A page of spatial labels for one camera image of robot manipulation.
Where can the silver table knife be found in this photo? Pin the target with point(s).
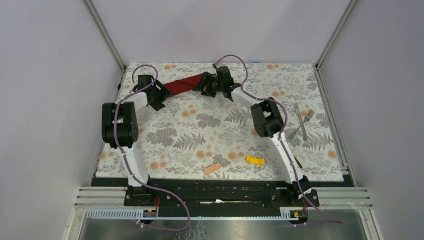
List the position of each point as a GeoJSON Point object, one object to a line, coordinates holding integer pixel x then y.
{"type": "Point", "coordinates": [299, 116]}

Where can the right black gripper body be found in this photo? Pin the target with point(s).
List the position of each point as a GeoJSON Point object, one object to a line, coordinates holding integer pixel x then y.
{"type": "Point", "coordinates": [213, 85]}

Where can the yellow block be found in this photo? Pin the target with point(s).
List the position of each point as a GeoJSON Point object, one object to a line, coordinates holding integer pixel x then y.
{"type": "Point", "coordinates": [254, 160]}

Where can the dark brown block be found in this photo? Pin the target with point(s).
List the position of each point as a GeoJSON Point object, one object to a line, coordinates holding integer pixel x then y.
{"type": "Point", "coordinates": [298, 163]}

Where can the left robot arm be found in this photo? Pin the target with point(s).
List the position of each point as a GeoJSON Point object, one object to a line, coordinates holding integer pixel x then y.
{"type": "Point", "coordinates": [119, 127]}

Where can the dark red cloth napkin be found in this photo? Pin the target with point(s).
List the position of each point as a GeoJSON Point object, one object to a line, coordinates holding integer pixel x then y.
{"type": "Point", "coordinates": [183, 85]}

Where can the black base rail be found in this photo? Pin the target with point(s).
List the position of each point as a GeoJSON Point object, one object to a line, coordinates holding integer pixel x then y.
{"type": "Point", "coordinates": [214, 198]}

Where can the light wooden block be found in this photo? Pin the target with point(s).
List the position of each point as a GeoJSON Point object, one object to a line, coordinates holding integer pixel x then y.
{"type": "Point", "coordinates": [212, 168]}

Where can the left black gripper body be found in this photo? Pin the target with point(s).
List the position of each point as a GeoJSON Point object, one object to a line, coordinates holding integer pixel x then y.
{"type": "Point", "coordinates": [158, 95]}

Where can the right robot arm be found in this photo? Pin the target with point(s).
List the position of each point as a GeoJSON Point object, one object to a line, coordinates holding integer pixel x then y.
{"type": "Point", "coordinates": [269, 120]}

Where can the silver fork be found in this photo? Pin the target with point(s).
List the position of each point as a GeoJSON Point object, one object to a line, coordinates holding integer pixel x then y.
{"type": "Point", "coordinates": [306, 119]}

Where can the floral patterned table mat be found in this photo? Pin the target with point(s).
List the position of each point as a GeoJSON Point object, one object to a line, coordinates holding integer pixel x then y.
{"type": "Point", "coordinates": [193, 132]}

